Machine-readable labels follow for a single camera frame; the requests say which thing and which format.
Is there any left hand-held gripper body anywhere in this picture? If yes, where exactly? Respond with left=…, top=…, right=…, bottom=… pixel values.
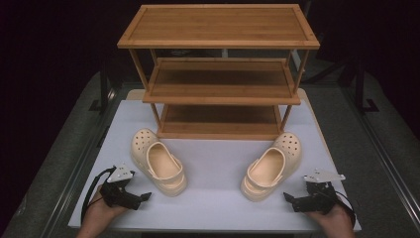
left=99, top=164, right=144, bottom=211

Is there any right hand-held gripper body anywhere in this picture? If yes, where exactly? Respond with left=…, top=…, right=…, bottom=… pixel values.
left=291, top=168, right=347, bottom=215

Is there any cream clog shoe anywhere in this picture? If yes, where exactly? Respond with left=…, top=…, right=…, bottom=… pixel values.
left=130, top=128, right=188, bottom=198
left=240, top=132, right=303, bottom=202

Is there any wooden three-tier shoe rack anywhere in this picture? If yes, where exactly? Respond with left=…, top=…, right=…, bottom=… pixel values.
left=117, top=3, right=321, bottom=142

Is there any person's left hand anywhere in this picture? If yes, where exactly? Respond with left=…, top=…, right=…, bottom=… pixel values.
left=82, top=185, right=129, bottom=233

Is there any person's right hand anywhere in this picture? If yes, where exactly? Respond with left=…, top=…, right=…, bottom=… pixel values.
left=304, top=197, right=355, bottom=234

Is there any white table sheet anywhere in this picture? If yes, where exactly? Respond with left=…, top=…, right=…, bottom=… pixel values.
left=67, top=98, right=363, bottom=233

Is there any black metal stand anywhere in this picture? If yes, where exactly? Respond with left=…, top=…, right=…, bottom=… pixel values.
left=354, top=58, right=381, bottom=116
left=87, top=60, right=113, bottom=116

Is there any metal floor rail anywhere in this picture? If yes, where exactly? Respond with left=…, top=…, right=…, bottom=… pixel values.
left=40, top=84, right=126, bottom=238
left=339, top=84, right=420, bottom=229

